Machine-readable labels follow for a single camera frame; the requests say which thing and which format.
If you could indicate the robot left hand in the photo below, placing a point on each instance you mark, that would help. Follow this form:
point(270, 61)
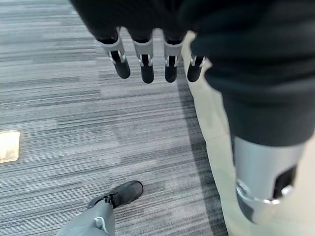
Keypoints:
point(246, 61)

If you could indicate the brass floor outlet plate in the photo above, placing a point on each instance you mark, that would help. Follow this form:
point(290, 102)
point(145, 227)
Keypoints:
point(8, 146)

